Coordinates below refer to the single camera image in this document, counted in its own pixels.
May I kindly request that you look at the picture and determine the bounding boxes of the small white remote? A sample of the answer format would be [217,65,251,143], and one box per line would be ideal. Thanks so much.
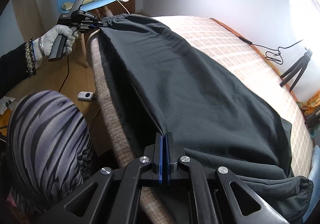
[77,91,95,101]

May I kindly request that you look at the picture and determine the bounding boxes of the person's striped leg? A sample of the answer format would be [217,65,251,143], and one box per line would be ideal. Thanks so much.
[7,90,95,217]

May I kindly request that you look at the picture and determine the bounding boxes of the black tripod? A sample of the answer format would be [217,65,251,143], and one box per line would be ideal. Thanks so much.
[279,46,314,93]

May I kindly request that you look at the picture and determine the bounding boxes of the thin black cable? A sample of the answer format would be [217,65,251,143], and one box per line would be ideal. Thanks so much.
[237,36,304,65]

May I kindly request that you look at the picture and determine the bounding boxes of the person's left forearm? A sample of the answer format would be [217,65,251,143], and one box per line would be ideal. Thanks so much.
[0,40,37,99]

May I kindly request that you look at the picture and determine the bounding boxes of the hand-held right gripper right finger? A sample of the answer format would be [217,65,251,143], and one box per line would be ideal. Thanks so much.
[165,132,290,224]

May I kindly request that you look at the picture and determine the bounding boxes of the red cable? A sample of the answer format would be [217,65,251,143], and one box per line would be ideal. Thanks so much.
[58,55,71,93]

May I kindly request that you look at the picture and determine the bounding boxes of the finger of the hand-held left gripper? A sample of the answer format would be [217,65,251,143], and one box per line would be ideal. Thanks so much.
[80,20,104,31]

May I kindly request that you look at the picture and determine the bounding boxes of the light blue folded cloth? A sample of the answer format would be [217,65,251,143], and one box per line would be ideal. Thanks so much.
[302,145,320,224]

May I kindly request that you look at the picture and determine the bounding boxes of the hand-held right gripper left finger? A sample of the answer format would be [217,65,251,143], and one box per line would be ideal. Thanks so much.
[35,132,165,224]

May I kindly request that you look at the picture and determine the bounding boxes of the dark grey pants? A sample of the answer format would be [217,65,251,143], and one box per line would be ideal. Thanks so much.
[96,14,314,224]

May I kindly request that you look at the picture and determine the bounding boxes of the orange patterned cloth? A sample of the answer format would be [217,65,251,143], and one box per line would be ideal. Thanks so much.
[299,90,320,115]

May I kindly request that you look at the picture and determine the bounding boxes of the person's left hand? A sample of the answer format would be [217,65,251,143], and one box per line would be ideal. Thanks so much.
[34,24,79,62]

